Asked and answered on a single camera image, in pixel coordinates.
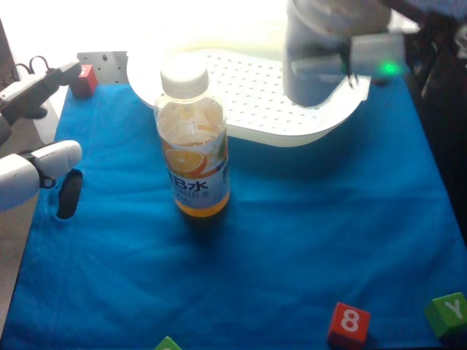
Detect white perforated tray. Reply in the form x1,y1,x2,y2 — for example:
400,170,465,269
126,47,372,149

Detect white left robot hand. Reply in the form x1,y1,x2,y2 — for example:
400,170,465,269
0,54,83,213

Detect perforated metal plate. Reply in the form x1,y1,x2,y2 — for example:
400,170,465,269
76,50,128,85

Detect red letter G block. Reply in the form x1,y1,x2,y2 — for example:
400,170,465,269
71,64,99,98

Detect green letter Y block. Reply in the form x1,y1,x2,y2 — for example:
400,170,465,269
425,292,467,340

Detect green toy block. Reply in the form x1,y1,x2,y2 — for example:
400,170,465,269
153,335,183,350

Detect orange vitamin drink bottle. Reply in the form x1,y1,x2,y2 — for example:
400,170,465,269
153,61,231,219

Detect white paper coffee cup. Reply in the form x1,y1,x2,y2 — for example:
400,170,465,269
284,0,369,109

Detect black oval object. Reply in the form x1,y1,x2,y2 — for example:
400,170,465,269
56,169,84,220

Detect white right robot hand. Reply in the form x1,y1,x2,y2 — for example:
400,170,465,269
290,0,467,103

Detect red number eight block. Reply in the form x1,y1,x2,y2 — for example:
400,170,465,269
327,301,372,347

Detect blue table cloth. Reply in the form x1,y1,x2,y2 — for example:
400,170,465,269
0,74,467,350

